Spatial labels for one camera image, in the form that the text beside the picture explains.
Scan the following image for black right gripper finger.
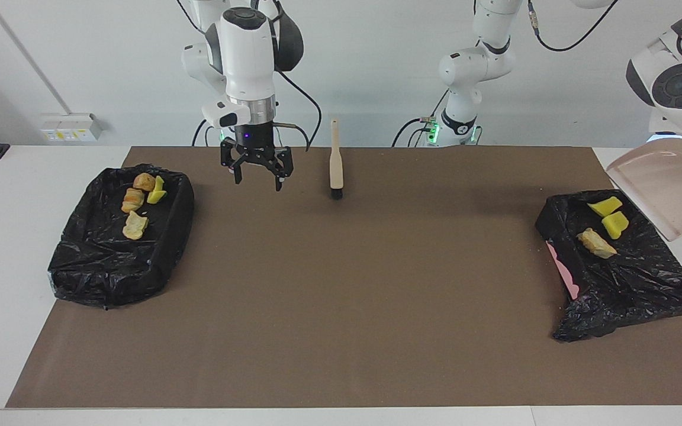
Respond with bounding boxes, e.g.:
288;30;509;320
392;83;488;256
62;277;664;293
220;141;246;185
269;147;293;192

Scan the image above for beige hand brush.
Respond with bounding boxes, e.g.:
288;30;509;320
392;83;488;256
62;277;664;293
329;118;345;200

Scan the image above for beige plastic dustpan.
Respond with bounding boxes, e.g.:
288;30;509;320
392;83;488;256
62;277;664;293
606;137;682;242

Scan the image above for yellow sponge piece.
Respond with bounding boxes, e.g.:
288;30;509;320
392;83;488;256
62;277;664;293
601;211;630;240
146;175;168;205
587;196;624;218

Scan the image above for striped toy croissant piece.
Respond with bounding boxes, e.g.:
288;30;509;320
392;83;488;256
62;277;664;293
576;227;619;260
120;188;146;214

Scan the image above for pale cream bread piece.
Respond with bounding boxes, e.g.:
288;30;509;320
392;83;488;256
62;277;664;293
122;211;150;241

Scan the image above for black bag-lined trash bin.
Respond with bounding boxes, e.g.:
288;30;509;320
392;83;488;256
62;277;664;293
47;164;195;309

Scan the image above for crumpled black trash bag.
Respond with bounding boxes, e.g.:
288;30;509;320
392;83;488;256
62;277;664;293
535;189;682;343

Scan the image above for pink plastic bin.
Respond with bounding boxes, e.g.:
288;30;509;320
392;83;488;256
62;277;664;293
545;240;580;301

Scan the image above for brown table mat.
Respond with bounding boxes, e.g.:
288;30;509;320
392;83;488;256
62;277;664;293
5;146;682;409

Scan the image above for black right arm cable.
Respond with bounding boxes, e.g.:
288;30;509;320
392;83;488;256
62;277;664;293
192;0;323;153

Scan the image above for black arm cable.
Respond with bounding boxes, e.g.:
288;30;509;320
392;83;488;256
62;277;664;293
192;0;323;153
391;0;682;147

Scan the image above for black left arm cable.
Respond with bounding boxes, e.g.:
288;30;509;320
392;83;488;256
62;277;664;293
391;0;682;147

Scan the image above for white wall socket box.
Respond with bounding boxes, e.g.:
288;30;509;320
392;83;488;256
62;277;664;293
41;112;104;143

